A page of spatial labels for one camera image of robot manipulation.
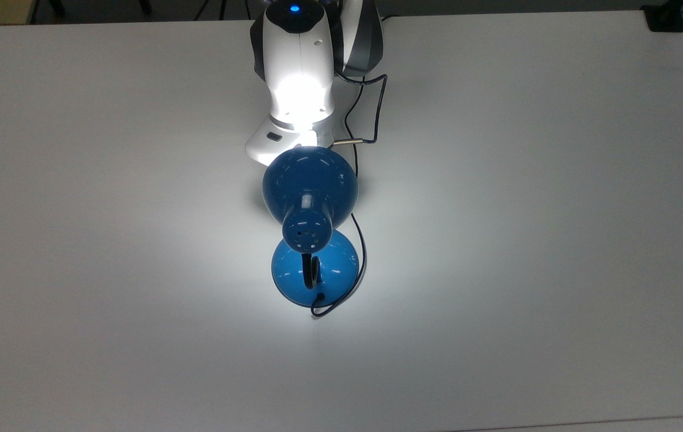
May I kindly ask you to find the blue gooseneck desk lamp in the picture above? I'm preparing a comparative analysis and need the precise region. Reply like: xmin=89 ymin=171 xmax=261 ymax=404
xmin=261 ymin=146 xmax=360 ymax=309

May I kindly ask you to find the black lamp power cable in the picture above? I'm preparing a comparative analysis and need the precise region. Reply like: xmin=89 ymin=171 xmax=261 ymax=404
xmin=310 ymin=78 xmax=378 ymax=318

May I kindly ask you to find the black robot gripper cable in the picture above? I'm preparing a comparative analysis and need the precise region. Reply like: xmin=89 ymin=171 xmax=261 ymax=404
xmin=332 ymin=73 xmax=389 ymax=147

